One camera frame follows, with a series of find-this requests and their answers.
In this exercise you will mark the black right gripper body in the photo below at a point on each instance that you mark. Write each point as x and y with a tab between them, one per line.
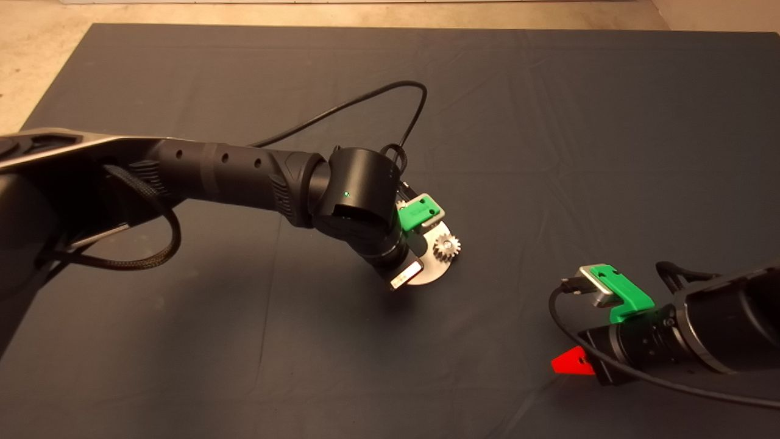
624	352

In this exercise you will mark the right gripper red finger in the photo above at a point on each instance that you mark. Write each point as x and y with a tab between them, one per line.
573	364

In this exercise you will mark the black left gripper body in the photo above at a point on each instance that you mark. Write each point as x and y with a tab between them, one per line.
402	271

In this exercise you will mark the small steel planetary gear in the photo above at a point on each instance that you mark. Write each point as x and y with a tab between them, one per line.
440	252
402	203

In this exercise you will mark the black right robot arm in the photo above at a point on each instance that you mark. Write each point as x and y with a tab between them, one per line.
731	320

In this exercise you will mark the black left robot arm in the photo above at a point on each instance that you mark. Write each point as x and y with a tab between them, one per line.
225	164

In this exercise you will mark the round metal carrier plate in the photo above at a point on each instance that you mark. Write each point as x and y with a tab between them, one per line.
434	271

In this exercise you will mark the dark grey table cloth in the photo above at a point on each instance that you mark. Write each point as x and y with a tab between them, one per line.
244	61

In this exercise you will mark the bright green camera mount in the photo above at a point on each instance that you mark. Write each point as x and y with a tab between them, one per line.
417	211
629	300

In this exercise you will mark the small silver camera box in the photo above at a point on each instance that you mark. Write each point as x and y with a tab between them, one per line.
439	216
593	285

